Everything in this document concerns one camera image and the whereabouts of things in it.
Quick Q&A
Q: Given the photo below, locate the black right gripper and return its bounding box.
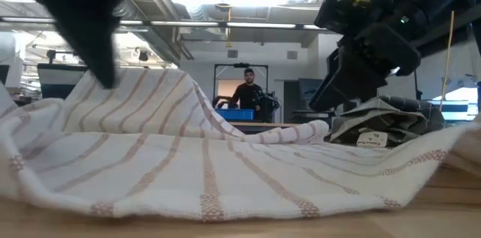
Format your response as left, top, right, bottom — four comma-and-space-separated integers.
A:
308, 23, 422, 113

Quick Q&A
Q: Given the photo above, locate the white pink-striped towel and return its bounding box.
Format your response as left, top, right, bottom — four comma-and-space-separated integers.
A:
0, 67, 481, 222

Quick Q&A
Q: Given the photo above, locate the grey checked towel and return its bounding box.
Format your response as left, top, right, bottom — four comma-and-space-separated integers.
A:
325, 95, 446, 149

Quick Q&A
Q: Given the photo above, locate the long linear ceiling light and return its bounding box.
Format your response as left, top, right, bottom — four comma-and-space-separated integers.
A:
0, 16, 326, 31

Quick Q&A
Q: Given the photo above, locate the dark computer monitor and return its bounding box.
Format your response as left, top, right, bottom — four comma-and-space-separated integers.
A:
0, 64, 11, 86

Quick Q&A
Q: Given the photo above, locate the person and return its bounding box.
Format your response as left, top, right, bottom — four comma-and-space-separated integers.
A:
231, 67, 265, 113

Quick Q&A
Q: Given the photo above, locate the blue plastic crate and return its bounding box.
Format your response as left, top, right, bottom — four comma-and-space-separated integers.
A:
215, 108, 257, 122

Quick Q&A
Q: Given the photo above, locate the dark wall monitor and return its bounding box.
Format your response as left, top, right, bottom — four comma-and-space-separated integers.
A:
298, 77, 328, 102

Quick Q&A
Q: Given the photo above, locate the black overhead camera rig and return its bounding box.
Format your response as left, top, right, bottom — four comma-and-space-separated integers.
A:
45, 48, 76, 65

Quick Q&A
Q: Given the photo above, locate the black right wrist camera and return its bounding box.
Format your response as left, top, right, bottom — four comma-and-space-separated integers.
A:
314, 0, 377, 37

